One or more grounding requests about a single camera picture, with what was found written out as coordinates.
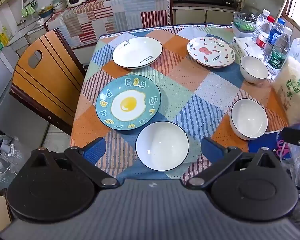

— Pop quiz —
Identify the white tissue pack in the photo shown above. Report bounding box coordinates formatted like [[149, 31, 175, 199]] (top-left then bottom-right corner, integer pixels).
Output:
[[233, 37, 265, 61]]

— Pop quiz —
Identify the blue bowl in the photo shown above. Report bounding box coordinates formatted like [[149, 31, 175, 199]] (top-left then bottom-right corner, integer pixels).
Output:
[[39, 6, 54, 18]]

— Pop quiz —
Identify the stack of bowls on counter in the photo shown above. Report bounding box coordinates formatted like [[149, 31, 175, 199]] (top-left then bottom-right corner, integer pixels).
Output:
[[51, 0, 68, 12]]

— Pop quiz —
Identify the red label water bottle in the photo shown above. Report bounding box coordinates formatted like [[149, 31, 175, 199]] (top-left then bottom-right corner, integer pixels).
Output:
[[255, 16, 275, 49]]

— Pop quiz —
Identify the plain white plate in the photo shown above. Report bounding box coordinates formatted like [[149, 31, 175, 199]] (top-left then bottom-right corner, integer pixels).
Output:
[[112, 37, 163, 69]]

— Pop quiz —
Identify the pink cord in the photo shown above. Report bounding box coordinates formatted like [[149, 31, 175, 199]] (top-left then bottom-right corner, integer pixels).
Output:
[[276, 132, 290, 161]]

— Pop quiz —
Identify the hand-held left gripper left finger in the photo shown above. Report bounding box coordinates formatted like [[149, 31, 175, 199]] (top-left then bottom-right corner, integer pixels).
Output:
[[30, 137, 120, 189]]

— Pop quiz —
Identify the patchwork tablecloth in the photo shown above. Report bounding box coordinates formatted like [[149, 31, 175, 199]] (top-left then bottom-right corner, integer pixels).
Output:
[[70, 24, 290, 180]]

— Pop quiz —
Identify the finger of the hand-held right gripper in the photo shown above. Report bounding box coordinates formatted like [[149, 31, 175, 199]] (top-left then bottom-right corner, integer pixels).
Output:
[[281, 127, 300, 170]]

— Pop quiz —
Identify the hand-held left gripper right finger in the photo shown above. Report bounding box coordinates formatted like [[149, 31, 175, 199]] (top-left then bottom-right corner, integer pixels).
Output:
[[184, 137, 278, 190]]

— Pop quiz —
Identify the green dish cloth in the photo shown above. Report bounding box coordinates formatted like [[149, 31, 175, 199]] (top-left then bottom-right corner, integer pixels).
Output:
[[21, 5, 35, 17]]

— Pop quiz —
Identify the blue label water bottle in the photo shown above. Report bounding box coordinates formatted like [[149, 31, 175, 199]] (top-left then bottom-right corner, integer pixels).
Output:
[[264, 18, 286, 58]]

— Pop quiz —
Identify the grey refrigerator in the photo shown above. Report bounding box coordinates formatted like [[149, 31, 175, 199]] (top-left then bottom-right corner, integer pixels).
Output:
[[0, 46, 23, 120]]

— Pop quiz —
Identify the green label water bottle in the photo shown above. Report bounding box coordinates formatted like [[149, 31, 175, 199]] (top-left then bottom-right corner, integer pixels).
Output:
[[266, 26, 293, 79]]

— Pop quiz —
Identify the green plastic basket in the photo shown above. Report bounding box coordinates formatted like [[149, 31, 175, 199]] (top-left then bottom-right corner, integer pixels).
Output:
[[233, 12, 257, 32]]

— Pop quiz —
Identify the white bowl with dark rim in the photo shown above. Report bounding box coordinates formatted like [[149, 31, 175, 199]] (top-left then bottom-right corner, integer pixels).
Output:
[[229, 98, 269, 140], [240, 56, 270, 85], [135, 121, 190, 172]]

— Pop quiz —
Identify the striped patchwork cabinet cloth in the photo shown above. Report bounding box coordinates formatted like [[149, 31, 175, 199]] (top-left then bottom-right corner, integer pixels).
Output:
[[45, 0, 174, 50]]

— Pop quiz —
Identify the wooden chair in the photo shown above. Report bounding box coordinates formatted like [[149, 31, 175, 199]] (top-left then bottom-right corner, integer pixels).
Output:
[[9, 29, 87, 135]]

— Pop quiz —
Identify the white rabbit carrot plate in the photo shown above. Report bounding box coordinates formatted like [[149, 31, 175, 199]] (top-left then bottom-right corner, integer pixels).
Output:
[[187, 37, 238, 68]]

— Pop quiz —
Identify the clear bag of rice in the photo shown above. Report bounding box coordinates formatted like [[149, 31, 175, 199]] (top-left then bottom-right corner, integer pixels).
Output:
[[272, 28, 300, 130]]

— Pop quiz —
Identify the teal fried egg plate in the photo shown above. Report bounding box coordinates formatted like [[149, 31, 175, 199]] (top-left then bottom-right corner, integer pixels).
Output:
[[95, 75, 162, 131]]

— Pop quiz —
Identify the cream base cabinet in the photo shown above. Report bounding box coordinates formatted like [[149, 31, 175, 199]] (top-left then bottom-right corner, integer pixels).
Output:
[[172, 6, 234, 26]]

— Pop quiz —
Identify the clear white cap water bottle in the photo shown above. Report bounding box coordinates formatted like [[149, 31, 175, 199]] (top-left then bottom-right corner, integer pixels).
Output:
[[251, 9, 270, 43]]

